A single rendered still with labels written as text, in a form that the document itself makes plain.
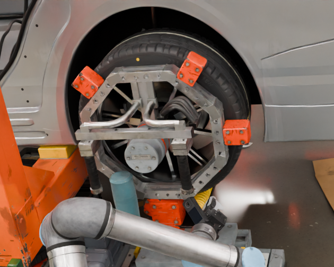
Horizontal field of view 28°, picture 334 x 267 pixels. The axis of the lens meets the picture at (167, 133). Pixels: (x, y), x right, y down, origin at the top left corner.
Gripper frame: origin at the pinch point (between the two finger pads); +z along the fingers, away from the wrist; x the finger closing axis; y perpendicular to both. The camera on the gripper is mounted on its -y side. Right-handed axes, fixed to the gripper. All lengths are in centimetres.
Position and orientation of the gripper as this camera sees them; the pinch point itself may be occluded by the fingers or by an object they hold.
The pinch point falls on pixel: (210, 197)
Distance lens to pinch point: 247.4
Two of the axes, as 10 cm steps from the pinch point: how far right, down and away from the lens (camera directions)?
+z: 2.5, -4.6, 8.5
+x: 5.8, -6.3, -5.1
